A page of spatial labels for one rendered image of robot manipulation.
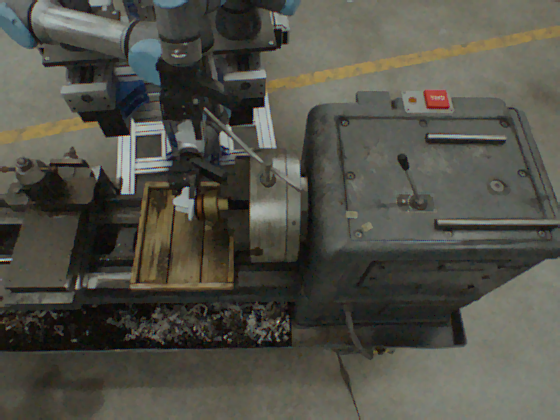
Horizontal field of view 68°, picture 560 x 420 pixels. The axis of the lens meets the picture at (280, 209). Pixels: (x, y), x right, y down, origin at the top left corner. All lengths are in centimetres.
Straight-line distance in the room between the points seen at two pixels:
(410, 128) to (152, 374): 161
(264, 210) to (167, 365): 131
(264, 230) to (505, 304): 173
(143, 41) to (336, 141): 51
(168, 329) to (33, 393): 92
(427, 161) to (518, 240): 27
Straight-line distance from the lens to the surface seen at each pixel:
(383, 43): 335
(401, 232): 98
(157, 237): 137
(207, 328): 156
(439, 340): 172
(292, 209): 101
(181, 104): 89
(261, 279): 130
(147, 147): 242
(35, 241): 139
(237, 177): 112
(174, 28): 83
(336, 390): 214
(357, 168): 104
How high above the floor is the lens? 210
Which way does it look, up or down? 63 degrees down
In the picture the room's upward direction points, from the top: 5 degrees clockwise
